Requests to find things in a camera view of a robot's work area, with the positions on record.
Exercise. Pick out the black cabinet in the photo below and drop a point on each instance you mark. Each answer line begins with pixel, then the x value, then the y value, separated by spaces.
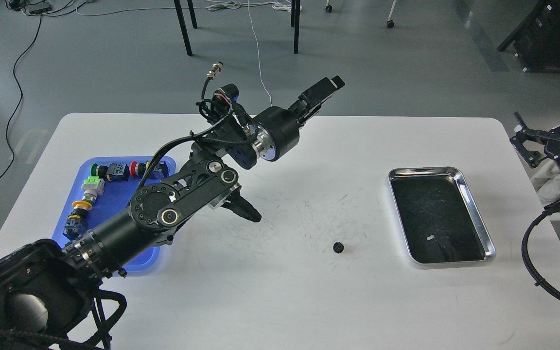
pixel 536 39

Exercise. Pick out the small black gear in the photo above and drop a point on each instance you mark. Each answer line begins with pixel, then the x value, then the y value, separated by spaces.
pixel 338 247

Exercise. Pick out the black power strip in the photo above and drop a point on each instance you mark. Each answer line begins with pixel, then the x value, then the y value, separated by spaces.
pixel 34 9

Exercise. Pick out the silver metal tray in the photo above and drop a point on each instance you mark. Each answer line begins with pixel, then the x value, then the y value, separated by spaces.
pixel 440 221

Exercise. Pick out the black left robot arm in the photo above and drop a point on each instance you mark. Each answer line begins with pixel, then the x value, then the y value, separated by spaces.
pixel 50 294

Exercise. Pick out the green push button switch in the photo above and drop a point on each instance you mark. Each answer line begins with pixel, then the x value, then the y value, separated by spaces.
pixel 114 172

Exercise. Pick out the white cloth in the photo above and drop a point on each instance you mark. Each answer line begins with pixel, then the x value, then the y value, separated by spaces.
pixel 546 182

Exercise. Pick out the yellow push button switch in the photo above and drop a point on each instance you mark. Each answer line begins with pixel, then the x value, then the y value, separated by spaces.
pixel 76 223

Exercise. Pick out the black table leg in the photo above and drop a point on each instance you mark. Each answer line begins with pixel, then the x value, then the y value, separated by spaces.
pixel 295 22
pixel 191 9
pixel 183 28

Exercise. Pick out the green white selector switch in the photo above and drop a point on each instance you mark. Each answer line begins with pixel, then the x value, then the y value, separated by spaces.
pixel 93 187

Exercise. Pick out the red push button switch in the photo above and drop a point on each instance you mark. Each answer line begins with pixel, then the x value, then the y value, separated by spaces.
pixel 138 169

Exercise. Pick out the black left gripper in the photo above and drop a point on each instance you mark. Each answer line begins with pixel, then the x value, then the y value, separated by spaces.
pixel 278 128

